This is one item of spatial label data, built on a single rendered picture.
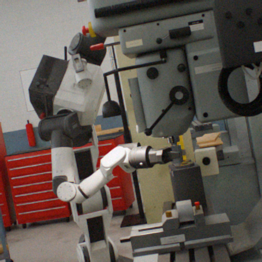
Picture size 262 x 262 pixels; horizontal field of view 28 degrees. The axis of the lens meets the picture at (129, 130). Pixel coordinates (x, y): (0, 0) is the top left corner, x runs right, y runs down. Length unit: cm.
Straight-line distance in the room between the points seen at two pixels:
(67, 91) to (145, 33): 54
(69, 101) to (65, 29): 909
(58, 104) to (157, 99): 53
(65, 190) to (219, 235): 65
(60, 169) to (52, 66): 48
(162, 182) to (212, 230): 197
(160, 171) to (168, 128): 185
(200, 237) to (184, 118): 43
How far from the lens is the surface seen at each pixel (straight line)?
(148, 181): 376
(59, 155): 214
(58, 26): 1133
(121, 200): 662
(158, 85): 188
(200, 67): 186
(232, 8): 163
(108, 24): 188
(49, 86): 227
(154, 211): 380
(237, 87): 187
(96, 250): 272
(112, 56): 609
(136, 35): 187
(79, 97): 223
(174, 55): 188
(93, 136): 258
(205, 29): 187
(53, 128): 217
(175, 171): 229
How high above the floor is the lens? 148
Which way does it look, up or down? 4 degrees down
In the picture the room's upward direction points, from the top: 10 degrees counter-clockwise
